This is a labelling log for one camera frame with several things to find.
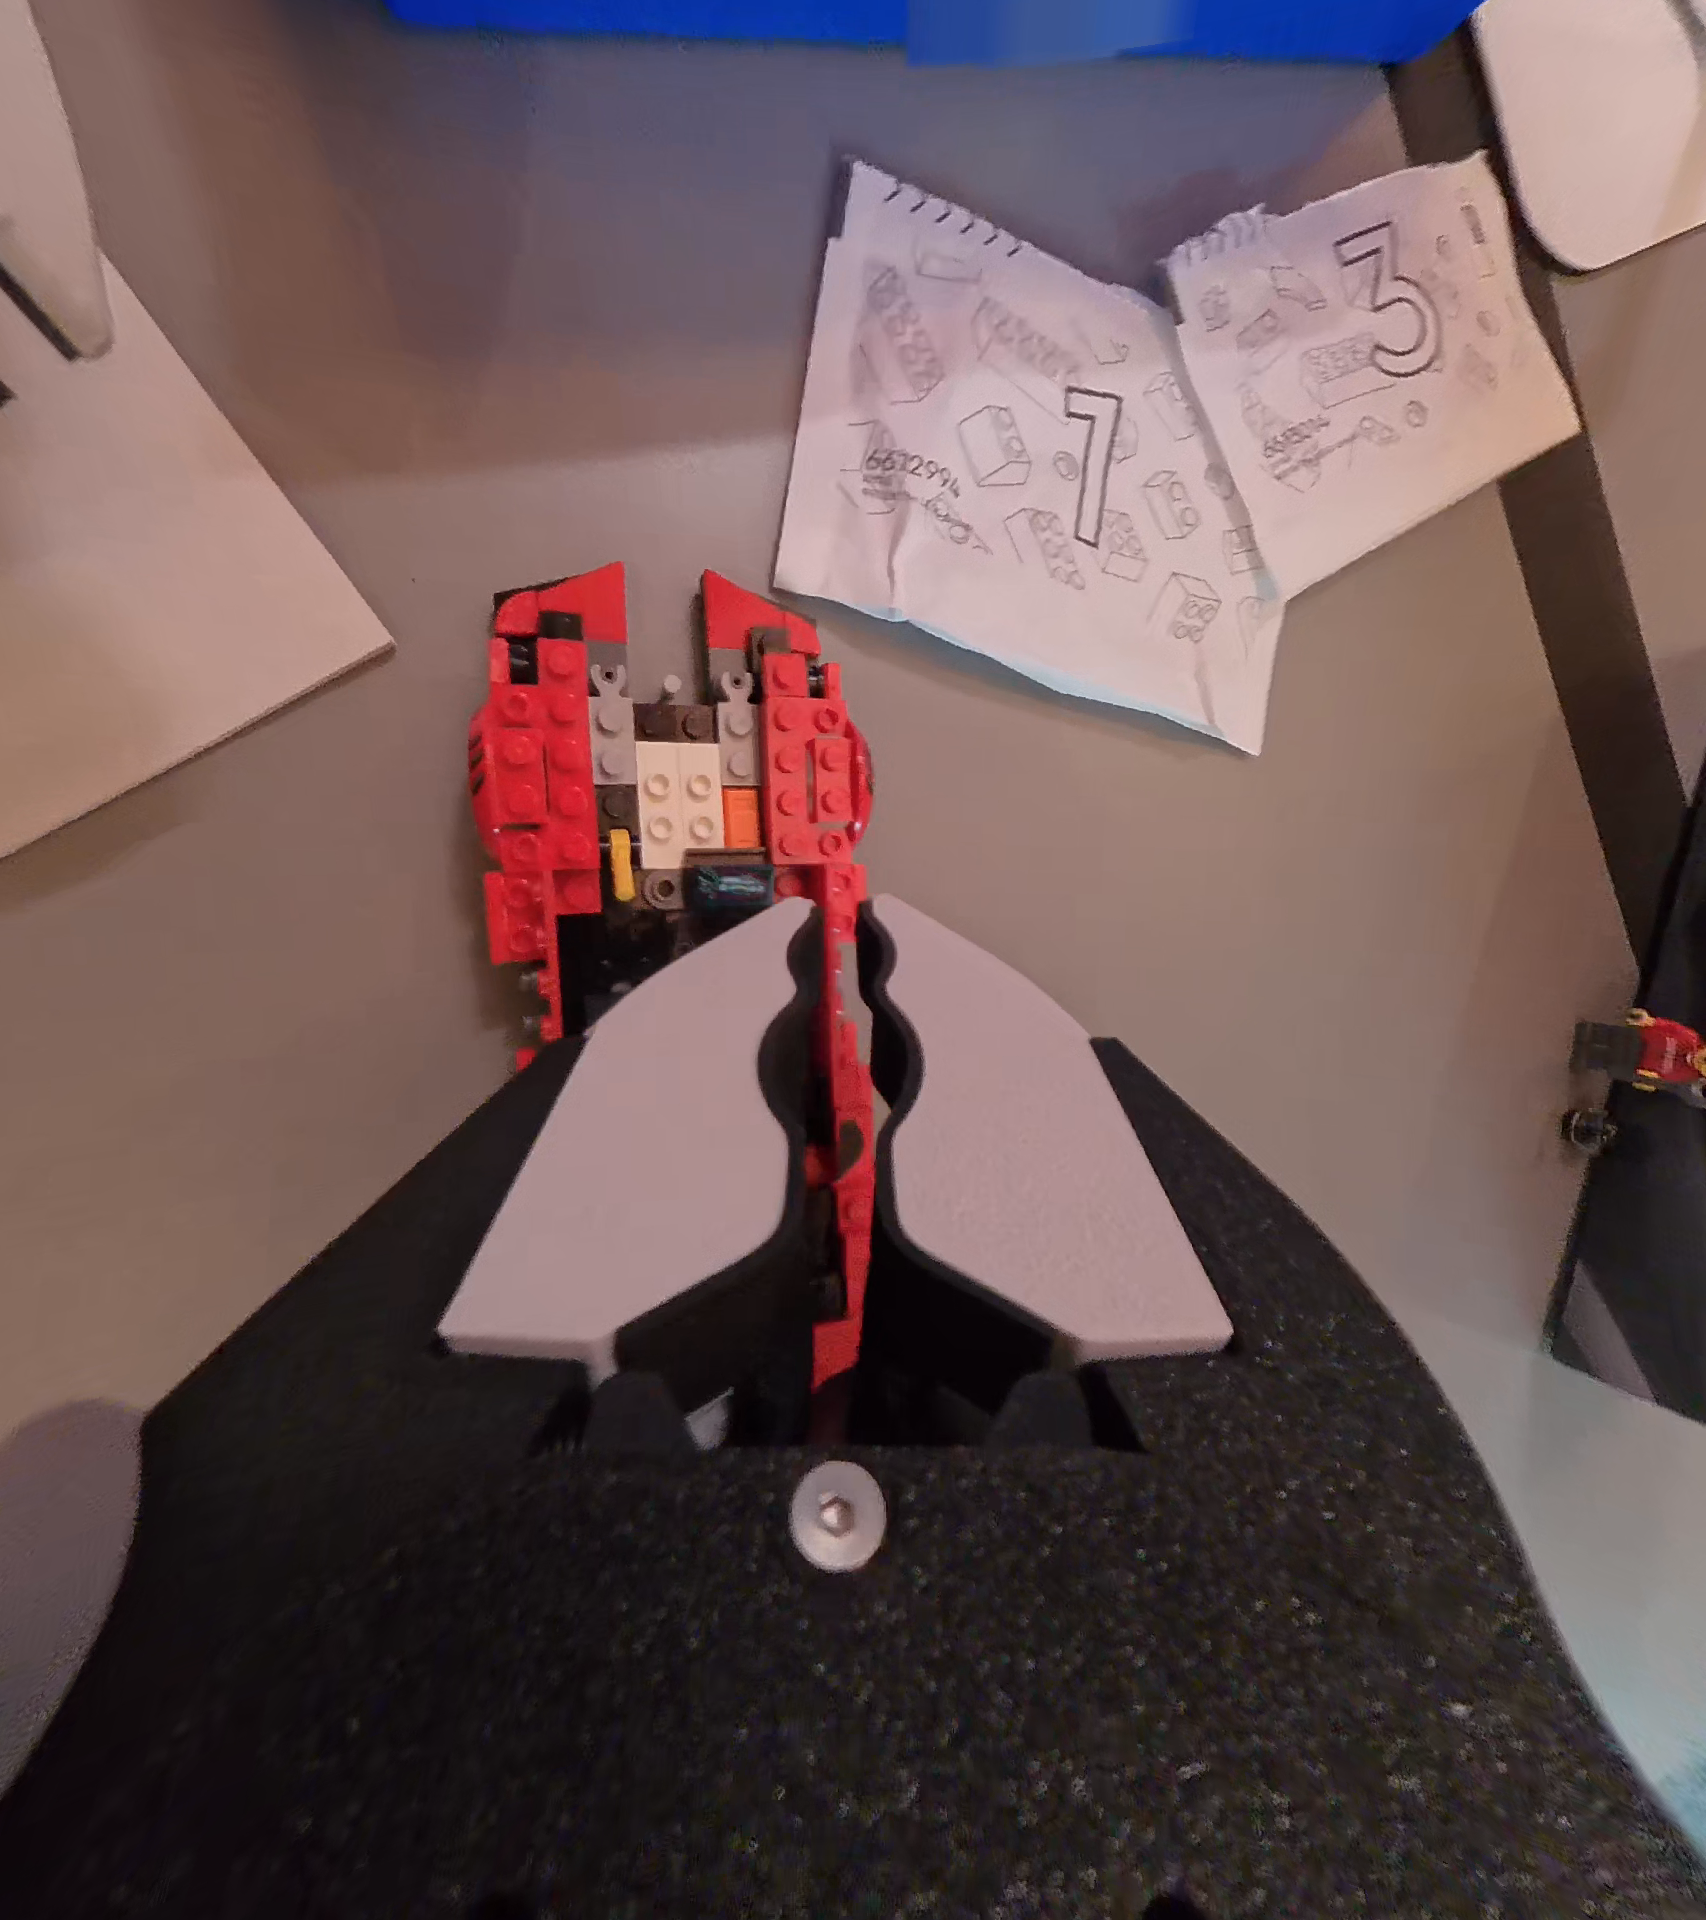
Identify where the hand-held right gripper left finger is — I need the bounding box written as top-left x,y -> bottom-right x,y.
437,897 -> 827,1442

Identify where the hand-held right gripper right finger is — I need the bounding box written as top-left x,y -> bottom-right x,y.
852,895 -> 1234,1400

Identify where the red brick toy car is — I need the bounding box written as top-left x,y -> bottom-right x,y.
470,563 -> 888,1399

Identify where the red toy minifigure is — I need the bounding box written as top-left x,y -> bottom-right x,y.
1570,1009 -> 1706,1113

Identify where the folded paper instruction sheet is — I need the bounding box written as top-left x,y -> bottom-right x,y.
773,156 -> 1289,757

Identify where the white printed paper bag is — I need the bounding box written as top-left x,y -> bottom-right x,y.
1160,151 -> 1582,602

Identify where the large blue plastic bin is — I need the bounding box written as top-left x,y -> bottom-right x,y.
381,0 -> 1487,70

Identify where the white rounded panel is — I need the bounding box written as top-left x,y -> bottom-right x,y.
1469,0 -> 1706,276

